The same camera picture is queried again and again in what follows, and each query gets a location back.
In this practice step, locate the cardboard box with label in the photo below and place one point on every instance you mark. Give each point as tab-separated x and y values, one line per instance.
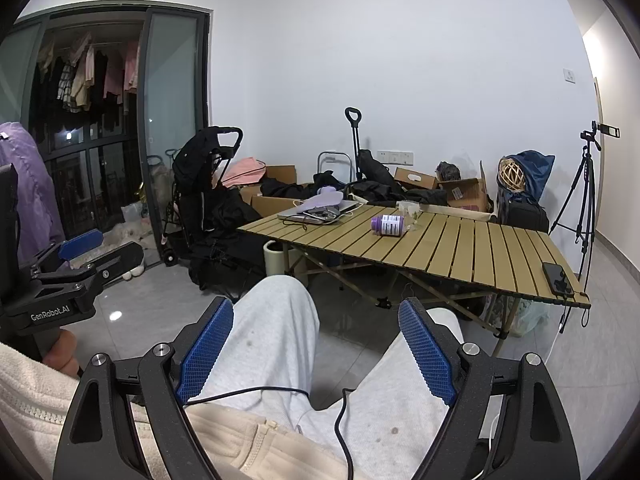
467	195

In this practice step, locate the large open cardboard box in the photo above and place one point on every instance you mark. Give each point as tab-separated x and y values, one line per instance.
270	203

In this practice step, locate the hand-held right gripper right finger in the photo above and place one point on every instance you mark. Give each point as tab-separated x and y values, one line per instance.
427	355

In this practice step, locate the black stroller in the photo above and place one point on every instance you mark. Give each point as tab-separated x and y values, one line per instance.
200	180

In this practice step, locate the person's left forearm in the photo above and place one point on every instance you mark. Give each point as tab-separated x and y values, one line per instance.
35	405

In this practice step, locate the black bag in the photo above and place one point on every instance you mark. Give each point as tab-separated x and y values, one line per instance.
375	167

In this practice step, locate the blue backpack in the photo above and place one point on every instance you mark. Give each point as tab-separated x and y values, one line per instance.
537	175

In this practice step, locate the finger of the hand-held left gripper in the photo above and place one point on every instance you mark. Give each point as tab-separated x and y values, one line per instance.
80	244
120	260

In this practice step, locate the pink cloth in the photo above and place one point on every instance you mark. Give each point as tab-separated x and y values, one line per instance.
245	169

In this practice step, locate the white waste bin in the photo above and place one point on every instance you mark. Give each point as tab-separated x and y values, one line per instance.
273	257

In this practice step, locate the purple cloth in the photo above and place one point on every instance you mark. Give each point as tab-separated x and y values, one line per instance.
322	197

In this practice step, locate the silver laptop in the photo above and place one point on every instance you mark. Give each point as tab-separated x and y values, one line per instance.
320	215

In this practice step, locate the plastic bag with print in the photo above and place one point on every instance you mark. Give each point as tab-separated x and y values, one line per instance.
525	317

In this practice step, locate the person's cream jacket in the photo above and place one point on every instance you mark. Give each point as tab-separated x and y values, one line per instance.
235	435

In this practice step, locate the small cardboard box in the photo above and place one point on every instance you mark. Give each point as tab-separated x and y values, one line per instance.
415	178

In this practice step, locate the purple bottle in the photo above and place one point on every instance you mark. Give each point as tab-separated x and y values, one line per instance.
387	224

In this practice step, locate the purple jacket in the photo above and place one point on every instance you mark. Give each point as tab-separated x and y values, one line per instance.
27	180

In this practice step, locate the wooden slatted folding table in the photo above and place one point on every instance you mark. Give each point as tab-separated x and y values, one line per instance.
475	245

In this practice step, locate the row of hanging clothes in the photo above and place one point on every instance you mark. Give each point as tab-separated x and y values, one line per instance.
80	77

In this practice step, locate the white folding frame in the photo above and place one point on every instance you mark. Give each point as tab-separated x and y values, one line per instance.
334	157

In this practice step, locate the black tripod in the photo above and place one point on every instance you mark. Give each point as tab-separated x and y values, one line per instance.
586	185

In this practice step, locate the black phone holder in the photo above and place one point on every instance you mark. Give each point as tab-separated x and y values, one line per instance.
609	131

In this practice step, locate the person's grey pants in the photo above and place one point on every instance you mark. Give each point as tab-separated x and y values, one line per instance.
270	330

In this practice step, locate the wicker ball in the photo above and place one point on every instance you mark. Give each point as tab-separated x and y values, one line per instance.
511	174

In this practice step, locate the person's left hand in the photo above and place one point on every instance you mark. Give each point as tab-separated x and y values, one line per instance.
60	355

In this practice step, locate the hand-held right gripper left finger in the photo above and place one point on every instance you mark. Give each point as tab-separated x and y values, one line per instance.
207	350

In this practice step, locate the wall socket strip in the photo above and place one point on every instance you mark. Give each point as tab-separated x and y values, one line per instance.
395	158

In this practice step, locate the pile of black clothes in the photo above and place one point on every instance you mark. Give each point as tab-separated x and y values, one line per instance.
225	240

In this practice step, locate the glass sliding door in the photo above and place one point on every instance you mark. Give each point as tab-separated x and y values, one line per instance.
170	100

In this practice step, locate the clear glass cup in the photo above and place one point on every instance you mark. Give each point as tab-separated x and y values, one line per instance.
413	221
408	207

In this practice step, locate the black smartphone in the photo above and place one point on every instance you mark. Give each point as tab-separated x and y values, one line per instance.
558	278

